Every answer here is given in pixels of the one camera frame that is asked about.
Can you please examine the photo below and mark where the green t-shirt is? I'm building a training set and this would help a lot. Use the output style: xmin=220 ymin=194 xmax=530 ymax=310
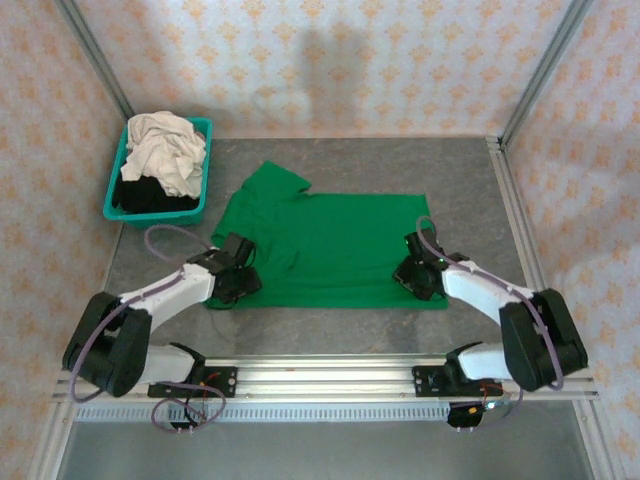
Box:
xmin=202 ymin=159 xmax=449 ymax=312

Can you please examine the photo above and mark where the teal plastic basket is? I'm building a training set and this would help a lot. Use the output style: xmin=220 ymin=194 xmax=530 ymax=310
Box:
xmin=102 ymin=117 xmax=214 ymax=231

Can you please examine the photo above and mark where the black crumpled t-shirt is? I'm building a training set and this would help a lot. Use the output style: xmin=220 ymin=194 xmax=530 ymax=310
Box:
xmin=110 ymin=174 xmax=202 ymax=214

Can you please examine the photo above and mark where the black controller board with LED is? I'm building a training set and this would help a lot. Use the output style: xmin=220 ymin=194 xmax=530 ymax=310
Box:
xmin=446 ymin=399 xmax=512 ymax=432

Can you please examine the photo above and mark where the white crumpled t-shirt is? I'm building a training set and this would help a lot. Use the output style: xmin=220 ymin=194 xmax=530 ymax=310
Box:
xmin=119 ymin=110 xmax=209 ymax=198

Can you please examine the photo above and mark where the aluminium side rail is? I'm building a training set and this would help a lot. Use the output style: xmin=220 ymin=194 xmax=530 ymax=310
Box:
xmin=483 ymin=135 xmax=554 ymax=306

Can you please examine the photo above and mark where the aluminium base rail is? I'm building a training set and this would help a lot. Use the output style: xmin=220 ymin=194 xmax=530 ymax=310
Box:
xmin=51 ymin=352 xmax=600 ymax=404

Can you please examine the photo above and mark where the slotted grey cable duct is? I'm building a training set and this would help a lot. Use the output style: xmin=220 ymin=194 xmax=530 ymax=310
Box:
xmin=73 ymin=404 xmax=452 ymax=422

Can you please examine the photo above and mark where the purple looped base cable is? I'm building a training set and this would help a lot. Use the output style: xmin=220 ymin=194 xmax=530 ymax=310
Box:
xmin=150 ymin=381 xmax=227 ymax=433

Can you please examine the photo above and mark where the purple short base cable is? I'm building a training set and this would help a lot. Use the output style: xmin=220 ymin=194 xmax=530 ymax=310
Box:
xmin=478 ymin=384 xmax=525 ymax=427

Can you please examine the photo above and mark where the aluminium frame post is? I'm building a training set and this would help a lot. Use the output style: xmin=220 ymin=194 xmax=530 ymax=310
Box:
xmin=52 ymin=0 xmax=136 ymax=120
xmin=498 ymin=0 xmax=597 ymax=147

